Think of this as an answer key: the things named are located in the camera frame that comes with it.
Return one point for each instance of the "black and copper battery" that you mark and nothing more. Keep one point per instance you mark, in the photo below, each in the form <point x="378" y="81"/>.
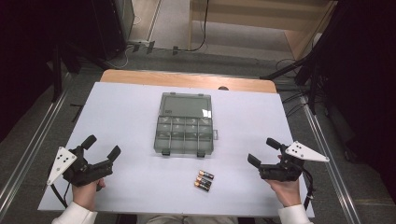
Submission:
<point x="206" y="174"/>
<point x="202" y="186"/>
<point x="204" y="181"/>

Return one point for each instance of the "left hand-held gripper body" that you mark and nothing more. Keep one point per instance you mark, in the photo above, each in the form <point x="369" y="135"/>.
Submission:
<point x="90" y="171"/>

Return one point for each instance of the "black metal stand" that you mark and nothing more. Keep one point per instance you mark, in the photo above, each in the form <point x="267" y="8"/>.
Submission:
<point x="306" y="67"/>
<point x="57" y="71"/>

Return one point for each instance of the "white table cover board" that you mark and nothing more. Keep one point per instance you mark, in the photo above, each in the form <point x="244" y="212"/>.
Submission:
<point x="130" y="124"/>

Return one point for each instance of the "light wooden furniture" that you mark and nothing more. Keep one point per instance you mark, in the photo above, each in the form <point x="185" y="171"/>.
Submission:
<point x="249" y="21"/>

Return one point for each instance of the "metal floor rail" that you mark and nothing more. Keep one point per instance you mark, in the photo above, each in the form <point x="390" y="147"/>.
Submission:
<point x="331" y="161"/>
<point x="34" y="146"/>

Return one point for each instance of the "clear grey compartment organizer box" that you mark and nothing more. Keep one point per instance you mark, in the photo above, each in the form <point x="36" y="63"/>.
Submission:
<point x="184" y="124"/>

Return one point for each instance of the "dark curtain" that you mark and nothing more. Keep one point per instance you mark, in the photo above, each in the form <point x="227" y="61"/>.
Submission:
<point x="364" y="81"/>
<point x="25" y="62"/>

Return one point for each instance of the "black cabinet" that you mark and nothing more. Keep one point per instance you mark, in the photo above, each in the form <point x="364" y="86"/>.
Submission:
<point x="110" y="28"/>

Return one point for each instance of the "wooden table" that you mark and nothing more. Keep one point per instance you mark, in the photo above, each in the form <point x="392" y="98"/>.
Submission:
<point x="186" y="80"/>

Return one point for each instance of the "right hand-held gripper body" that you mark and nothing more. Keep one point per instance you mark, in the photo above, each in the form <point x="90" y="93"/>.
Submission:
<point x="280" y="172"/>

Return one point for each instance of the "person's right hand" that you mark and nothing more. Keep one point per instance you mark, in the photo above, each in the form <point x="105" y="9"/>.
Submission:
<point x="288" y="193"/>

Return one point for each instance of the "person's left hand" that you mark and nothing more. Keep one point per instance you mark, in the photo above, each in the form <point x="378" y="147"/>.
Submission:
<point x="84" y="194"/>

